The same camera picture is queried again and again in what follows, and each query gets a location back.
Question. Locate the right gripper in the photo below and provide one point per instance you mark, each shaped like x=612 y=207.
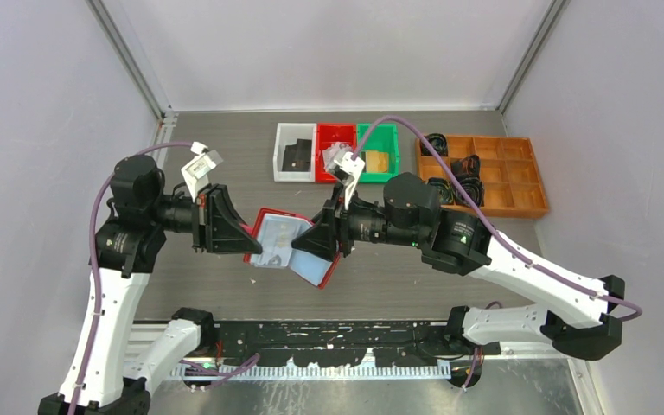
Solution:
x=322 y=239

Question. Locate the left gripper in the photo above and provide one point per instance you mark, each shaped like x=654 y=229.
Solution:
x=227 y=234

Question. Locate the red card holder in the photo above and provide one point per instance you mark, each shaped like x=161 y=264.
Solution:
x=275 y=230

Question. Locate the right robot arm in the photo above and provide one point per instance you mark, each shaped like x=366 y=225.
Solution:
x=568 y=311

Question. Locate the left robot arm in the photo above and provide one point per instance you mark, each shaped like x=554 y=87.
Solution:
x=123 y=254

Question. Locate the black card in white bin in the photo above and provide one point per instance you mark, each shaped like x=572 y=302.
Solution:
x=297 y=156

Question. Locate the silver card in red bin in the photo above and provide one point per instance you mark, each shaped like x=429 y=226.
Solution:
x=334 y=151

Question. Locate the gold card in green bin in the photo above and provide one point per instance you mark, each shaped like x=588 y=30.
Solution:
x=377 y=162

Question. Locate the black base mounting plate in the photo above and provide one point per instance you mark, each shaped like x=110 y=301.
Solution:
x=337 y=343

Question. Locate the red plastic bin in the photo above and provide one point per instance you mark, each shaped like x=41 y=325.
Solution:
x=326 y=134

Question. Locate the white plastic bin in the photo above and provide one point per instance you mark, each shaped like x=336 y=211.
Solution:
x=288 y=133

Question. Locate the green plastic bin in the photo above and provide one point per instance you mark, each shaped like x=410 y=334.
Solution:
x=385 y=137

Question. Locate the rolled black belt lower left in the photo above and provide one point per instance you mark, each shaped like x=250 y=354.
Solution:
x=444 y=190

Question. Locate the rolled black belt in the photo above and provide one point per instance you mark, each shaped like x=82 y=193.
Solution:
x=438 y=144
x=444 y=190
x=473 y=187
x=467 y=167

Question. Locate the rolled black belt top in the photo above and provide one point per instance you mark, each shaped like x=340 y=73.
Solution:
x=438 y=144

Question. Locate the rolled black belt lower right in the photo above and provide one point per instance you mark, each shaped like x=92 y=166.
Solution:
x=473 y=187

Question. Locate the rolled black belt middle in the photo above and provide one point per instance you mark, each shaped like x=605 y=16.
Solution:
x=467 y=167

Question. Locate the orange compartment tray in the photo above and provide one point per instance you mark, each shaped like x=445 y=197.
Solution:
x=509 y=172

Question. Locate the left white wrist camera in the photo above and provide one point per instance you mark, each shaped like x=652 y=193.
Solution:
x=195 y=172

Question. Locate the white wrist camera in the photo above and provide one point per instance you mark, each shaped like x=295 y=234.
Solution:
x=195 y=172
x=346 y=167

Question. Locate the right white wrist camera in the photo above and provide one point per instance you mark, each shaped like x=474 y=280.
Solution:
x=346 y=167

